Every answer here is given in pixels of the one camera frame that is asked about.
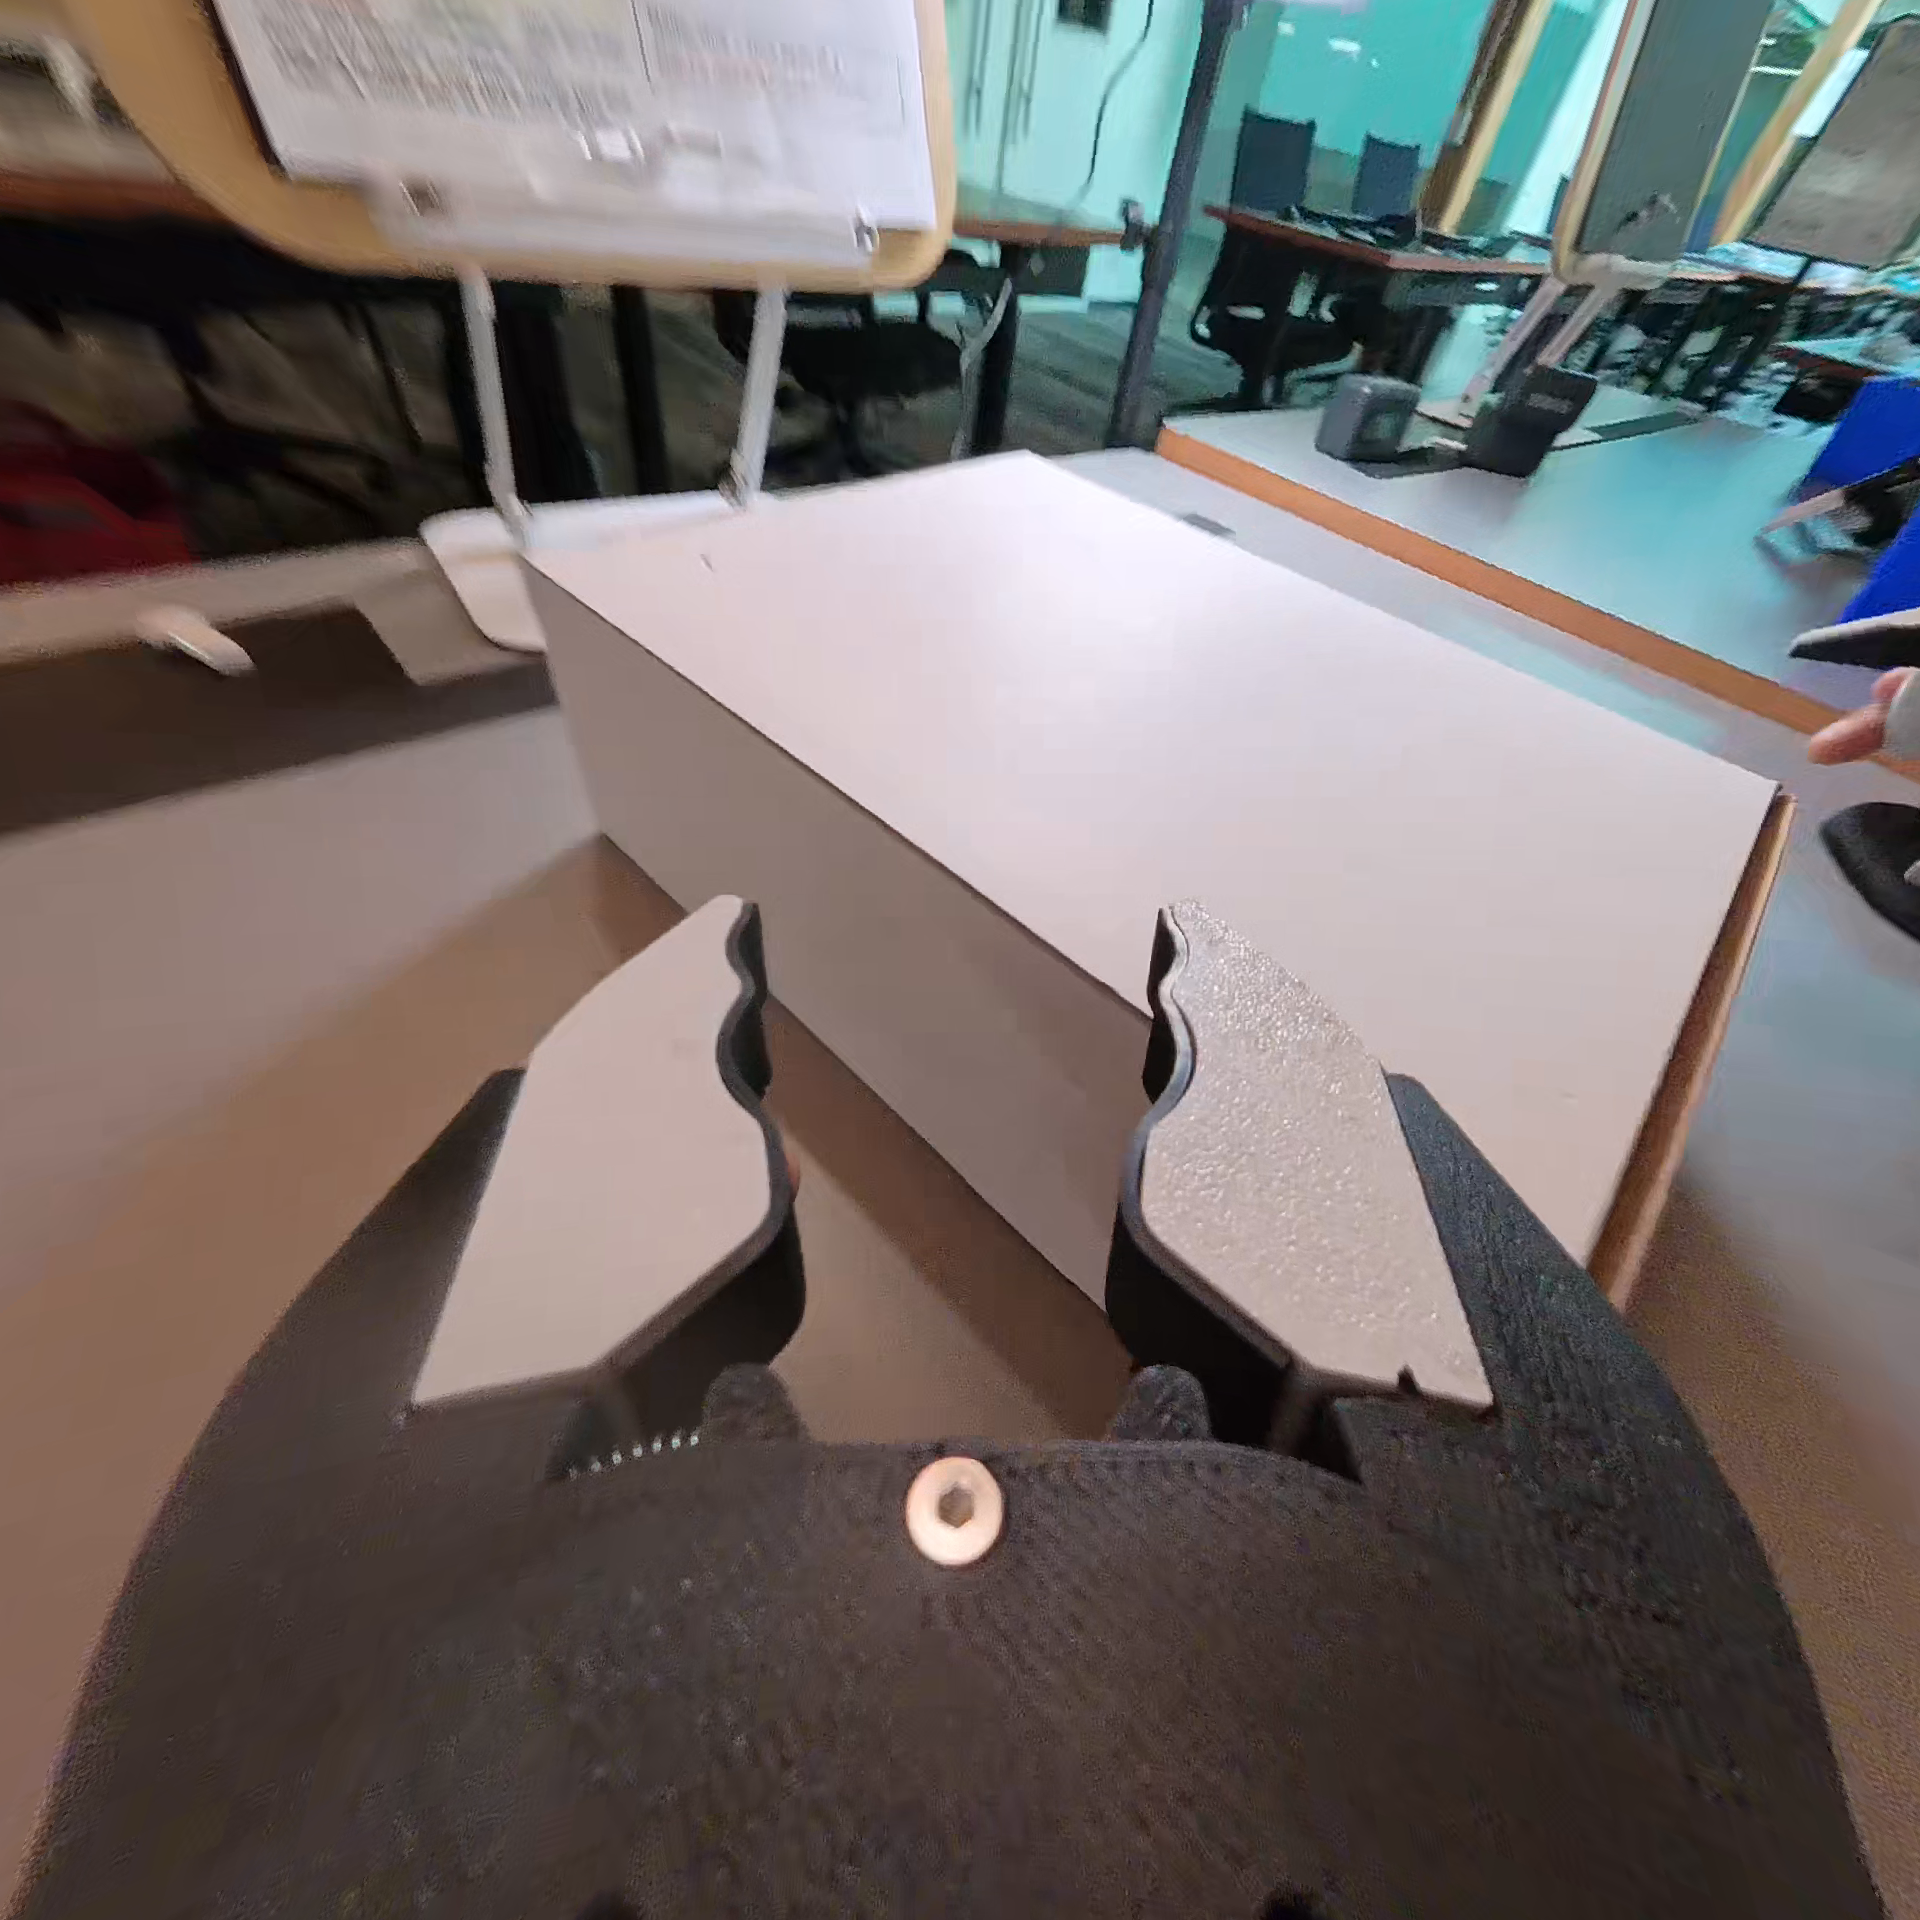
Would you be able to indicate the beige board on white stand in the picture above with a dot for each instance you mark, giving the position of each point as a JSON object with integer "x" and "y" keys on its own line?
{"x": 149, "y": 136}

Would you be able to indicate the person's right hand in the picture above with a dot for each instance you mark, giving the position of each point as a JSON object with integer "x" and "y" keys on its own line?
{"x": 1860, "y": 733}

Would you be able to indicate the blue chair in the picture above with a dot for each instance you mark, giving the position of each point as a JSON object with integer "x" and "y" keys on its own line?
{"x": 1875, "y": 434}

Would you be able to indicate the grey board with beige frame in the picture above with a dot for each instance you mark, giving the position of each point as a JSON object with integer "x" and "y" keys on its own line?
{"x": 1680, "y": 136}
{"x": 1860, "y": 166}

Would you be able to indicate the brown wooden desk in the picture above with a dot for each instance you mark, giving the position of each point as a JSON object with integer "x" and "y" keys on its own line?
{"x": 76, "y": 189}
{"x": 1395, "y": 252}

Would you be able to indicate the grey desktop device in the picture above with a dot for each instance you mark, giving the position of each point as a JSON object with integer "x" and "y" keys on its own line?
{"x": 1364, "y": 416}

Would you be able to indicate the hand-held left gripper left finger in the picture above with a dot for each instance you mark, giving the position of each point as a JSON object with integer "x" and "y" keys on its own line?
{"x": 598, "y": 1184}

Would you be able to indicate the black office chair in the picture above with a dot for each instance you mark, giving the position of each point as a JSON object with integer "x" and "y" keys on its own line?
{"x": 1387, "y": 176}
{"x": 1270, "y": 241}
{"x": 856, "y": 360}

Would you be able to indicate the black desktop device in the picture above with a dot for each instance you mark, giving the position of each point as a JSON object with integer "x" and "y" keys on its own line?
{"x": 1529, "y": 423}

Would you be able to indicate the small white clip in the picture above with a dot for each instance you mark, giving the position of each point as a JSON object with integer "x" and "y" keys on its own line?
{"x": 195, "y": 645}

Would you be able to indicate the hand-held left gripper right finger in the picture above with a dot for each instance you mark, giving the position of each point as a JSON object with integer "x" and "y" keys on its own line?
{"x": 1289, "y": 1200}

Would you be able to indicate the white cardboard box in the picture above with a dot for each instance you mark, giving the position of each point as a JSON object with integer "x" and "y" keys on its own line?
{"x": 1124, "y": 720}

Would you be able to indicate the printed paper sheets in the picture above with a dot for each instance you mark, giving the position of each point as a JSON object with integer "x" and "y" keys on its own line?
{"x": 598, "y": 105}

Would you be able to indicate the dark metal pole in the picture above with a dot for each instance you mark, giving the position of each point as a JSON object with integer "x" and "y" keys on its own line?
{"x": 1178, "y": 224}

